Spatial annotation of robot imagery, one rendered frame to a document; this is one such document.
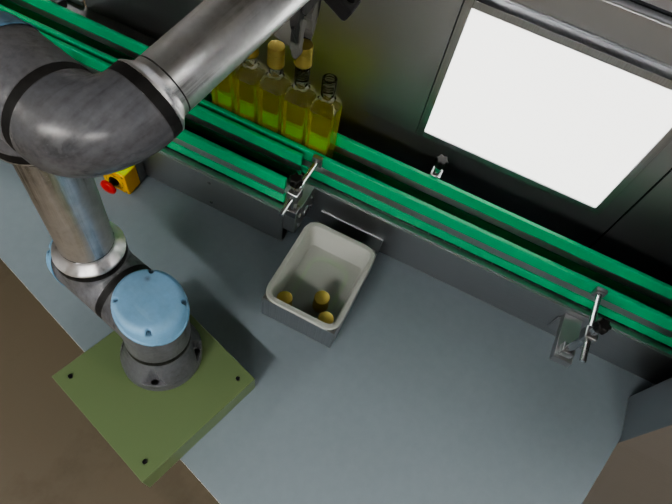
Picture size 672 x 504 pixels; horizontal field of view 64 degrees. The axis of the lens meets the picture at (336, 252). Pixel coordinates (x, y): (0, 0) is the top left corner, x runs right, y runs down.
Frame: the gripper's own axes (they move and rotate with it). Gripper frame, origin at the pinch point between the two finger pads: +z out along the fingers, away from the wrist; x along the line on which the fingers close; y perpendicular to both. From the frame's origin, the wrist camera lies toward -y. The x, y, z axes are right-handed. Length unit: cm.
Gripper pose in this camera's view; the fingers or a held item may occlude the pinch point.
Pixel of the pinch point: (303, 47)
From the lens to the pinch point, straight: 107.2
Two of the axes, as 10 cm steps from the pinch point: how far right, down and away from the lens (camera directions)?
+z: -1.3, 5.0, 8.6
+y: -9.0, -4.1, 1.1
